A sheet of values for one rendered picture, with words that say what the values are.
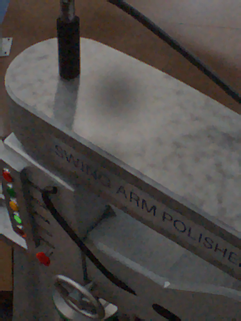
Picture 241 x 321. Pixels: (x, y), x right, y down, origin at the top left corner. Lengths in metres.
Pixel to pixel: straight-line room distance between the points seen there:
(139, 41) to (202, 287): 2.96
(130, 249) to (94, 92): 0.33
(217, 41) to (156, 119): 3.03
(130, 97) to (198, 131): 0.13
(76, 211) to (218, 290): 0.32
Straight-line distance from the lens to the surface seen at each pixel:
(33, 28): 4.08
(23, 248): 1.67
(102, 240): 1.20
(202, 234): 0.90
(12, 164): 1.17
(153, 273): 1.15
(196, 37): 4.00
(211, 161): 0.93
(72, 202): 1.11
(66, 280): 1.29
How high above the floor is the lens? 2.39
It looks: 50 degrees down
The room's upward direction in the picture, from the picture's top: 1 degrees clockwise
